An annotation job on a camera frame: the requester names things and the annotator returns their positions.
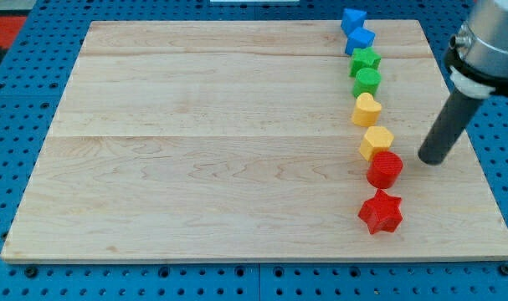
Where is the yellow hexagon block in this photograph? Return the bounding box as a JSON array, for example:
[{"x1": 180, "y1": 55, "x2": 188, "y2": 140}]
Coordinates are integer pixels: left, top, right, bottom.
[{"x1": 358, "y1": 126, "x2": 394, "y2": 161}]

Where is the green star block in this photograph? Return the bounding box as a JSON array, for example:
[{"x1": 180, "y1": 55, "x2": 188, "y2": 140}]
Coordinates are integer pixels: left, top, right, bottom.
[{"x1": 349, "y1": 47, "x2": 382, "y2": 77}]

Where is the red cylinder block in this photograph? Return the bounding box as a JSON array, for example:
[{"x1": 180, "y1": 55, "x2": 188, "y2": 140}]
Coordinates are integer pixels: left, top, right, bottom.
[{"x1": 367, "y1": 151, "x2": 403, "y2": 189}]

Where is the yellow heart block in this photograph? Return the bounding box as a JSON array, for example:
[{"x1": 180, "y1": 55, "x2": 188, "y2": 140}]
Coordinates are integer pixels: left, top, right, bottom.
[{"x1": 351, "y1": 92, "x2": 382, "y2": 127}]

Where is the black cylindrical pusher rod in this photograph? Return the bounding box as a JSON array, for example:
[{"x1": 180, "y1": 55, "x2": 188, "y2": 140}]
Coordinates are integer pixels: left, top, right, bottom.
[{"x1": 418, "y1": 89, "x2": 484, "y2": 166}]

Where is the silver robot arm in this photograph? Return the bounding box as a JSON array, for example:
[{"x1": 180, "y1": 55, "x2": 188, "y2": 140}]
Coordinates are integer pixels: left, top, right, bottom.
[{"x1": 445, "y1": 0, "x2": 508, "y2": 99}]

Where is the green cylinder block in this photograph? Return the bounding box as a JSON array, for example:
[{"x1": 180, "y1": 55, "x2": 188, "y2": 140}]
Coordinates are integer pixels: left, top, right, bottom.
[{"x1": 352, "y1": 68, "x2": 382, "y2": 97}]

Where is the wooden board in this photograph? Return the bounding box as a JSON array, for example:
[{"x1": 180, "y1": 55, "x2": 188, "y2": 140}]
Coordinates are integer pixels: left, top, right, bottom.
[{"x1": 1, "y1": 20, "x2": 508, "y2": 264}]

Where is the blue cube block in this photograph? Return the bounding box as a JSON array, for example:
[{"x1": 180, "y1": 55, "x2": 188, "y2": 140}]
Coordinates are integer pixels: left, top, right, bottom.
[{"x1": 345, "y1": 28, "x2": 376, "y2": 55}]

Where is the blue triangle block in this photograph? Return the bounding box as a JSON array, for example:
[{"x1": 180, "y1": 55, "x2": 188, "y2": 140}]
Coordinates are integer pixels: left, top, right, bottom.
[{"x1": 341, "y1": 8, "x2": 367, "y2": 35}]

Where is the red star block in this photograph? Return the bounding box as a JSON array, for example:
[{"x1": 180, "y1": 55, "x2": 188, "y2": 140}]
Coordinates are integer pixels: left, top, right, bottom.
[{"x1": 358, "y1": 189, "x2": 403, "y2": 235}]

